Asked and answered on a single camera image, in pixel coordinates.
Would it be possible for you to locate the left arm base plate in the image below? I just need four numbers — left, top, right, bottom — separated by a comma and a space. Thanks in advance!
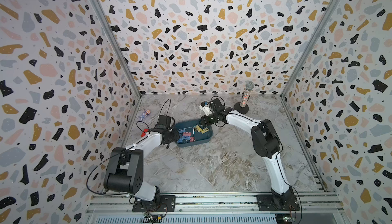
132, 195, 176, 213

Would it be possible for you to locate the purple bunny plush toy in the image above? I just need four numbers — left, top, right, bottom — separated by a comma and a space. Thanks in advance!
139, 109, 151, 121

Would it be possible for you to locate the aluminium frame corner post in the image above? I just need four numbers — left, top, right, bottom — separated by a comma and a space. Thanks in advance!
280, 0, 353, 98
79, 0, 142, 99

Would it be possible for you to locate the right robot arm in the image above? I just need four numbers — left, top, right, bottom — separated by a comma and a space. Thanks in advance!
200, 96, 301, 211

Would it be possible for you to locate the red rectangular block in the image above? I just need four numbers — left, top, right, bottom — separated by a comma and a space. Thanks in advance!
141, 129, 149, 137

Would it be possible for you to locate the yellow binder clip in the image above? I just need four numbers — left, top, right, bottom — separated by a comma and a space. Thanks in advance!
195, 124, 209, 134

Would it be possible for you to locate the aluminium frame corner post left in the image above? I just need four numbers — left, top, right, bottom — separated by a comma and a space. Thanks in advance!
79, 0, 142, 99

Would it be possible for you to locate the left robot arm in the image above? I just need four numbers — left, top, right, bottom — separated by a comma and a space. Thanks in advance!
86, 112, 179, 202

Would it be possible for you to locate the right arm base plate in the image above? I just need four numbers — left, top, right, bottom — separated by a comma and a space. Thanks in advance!
256, 194, 301, 212

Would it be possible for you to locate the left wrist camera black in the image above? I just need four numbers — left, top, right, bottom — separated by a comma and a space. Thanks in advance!
155, 115, 176, 131

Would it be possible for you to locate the teal plastic storage box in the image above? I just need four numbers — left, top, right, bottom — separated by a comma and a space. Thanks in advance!
174, 119, 213, 147

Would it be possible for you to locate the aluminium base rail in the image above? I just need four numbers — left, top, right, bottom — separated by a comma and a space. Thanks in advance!
86, 192, 350, 224

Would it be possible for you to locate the aluminium frame corner post right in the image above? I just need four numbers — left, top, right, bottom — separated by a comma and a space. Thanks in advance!
280, 0, 353, 98

